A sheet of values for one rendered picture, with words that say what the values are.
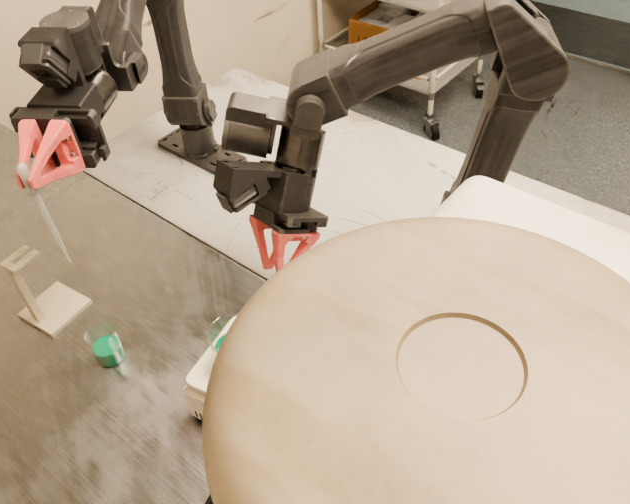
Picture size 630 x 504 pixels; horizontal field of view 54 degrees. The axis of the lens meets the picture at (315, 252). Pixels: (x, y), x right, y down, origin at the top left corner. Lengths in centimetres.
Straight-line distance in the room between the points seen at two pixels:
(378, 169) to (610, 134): 201
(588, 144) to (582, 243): 282
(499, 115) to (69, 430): 67
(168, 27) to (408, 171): 50
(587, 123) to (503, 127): 237
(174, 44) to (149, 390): 58
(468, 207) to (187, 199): 101
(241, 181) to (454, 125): 231
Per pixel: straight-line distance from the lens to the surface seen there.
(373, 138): 128
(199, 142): 123
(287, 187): 76
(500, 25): 69
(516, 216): 18
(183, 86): 115
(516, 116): 77
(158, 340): 94
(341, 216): 109
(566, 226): 18
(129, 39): 90
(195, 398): 79
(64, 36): 77
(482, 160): 80
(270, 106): 78
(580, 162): 287
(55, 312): 103
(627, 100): 338
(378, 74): 72
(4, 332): 105
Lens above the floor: 161
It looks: 44 degrees down
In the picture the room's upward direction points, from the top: 4 degrees counter-clockwise
